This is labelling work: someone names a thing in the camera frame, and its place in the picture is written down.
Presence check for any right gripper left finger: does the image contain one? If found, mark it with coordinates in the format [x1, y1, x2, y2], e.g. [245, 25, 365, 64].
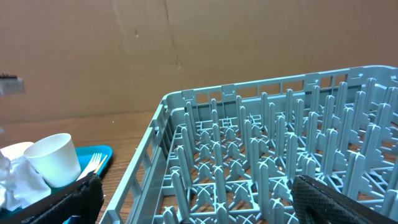
[1, 174, 104, 223]

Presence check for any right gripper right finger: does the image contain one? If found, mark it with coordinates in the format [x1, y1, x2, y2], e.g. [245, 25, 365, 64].
[292, 175, 397, 223]

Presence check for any white napkin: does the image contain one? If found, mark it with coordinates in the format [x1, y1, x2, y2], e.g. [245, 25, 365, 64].
[1, 154, 51, 212]

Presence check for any grey dishwasher rack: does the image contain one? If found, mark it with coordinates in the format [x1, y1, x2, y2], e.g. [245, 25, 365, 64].
[101, 65, 397, 223]

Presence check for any white plastic fork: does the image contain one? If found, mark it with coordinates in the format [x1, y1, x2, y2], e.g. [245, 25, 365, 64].
[77, 153, 102, 180]

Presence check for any wooden chopstick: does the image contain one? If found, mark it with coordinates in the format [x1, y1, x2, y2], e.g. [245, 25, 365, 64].
[94, 155, 108, 174]

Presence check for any teal plastic tray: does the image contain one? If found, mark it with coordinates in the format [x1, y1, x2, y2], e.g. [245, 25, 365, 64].
[75, 145, 113, 176]

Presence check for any white paper cup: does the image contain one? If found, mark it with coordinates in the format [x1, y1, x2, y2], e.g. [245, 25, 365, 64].
[24, 133, 81, 188]

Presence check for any pink bowl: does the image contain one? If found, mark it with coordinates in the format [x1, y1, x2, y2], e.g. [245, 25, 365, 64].
[1, 142, 33, 161]

